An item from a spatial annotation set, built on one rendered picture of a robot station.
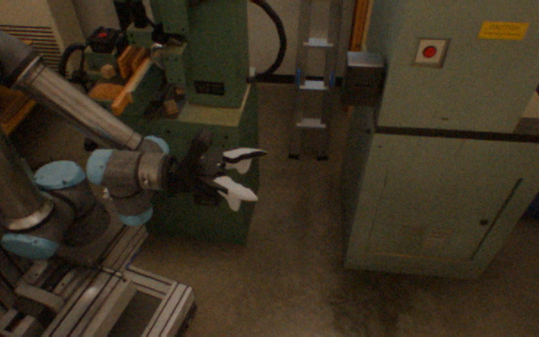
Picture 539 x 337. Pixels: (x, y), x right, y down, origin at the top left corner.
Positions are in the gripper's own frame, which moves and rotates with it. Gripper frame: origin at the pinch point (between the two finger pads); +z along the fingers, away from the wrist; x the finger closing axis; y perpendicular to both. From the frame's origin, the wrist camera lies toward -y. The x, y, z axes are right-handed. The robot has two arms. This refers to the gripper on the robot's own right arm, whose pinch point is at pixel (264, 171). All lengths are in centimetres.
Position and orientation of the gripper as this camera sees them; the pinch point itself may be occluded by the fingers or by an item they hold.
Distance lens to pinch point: 81.6
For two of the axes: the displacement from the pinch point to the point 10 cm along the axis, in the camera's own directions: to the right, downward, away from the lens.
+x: -1.1, 6.0, -7.9
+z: 9.9, 0.8, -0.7
